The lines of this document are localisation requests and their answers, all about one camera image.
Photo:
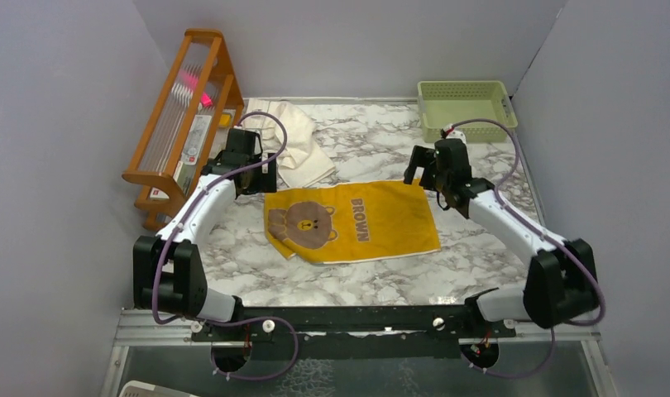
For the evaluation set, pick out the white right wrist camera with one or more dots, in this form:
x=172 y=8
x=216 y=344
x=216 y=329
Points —
x=454 y=134

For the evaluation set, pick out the yellow brown bear towel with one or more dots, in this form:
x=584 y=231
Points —
x=351 y=222

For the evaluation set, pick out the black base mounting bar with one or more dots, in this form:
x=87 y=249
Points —
x=355 y=332

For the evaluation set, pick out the green perforated plastic basket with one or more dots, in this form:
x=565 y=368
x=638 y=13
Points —
x=446 y=102

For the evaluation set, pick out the cream white towel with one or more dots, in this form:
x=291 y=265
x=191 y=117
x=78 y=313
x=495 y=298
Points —
x=303 y=162

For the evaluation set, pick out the wooden rack with rods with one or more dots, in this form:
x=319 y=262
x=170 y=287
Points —
x=199 y=100

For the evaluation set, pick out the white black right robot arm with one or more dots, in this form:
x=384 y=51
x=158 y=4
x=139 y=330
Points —
x=561 y=279

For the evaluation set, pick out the white tray corner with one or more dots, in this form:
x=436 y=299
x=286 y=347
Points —
x=136 y=388

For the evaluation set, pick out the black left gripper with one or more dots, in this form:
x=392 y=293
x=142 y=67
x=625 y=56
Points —
x=265 y=183

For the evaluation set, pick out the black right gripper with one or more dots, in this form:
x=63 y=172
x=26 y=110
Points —
x=421 y=157

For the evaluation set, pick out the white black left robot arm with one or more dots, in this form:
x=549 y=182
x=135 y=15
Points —
x=168 y=273

